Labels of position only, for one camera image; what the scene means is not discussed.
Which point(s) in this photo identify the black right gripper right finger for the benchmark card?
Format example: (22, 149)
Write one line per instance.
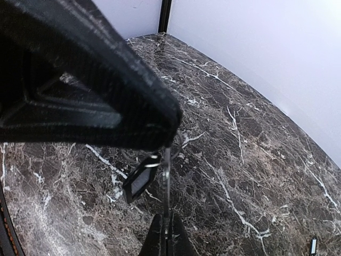
(177, 240)

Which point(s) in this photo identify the black left corner post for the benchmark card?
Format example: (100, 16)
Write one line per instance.
(164, 16)

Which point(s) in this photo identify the silver keyring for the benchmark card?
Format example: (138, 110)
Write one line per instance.
(166, 164)

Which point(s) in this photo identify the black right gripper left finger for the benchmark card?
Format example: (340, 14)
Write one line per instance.
(154, 243)

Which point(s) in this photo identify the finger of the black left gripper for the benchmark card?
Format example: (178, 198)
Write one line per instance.
(68, 76)

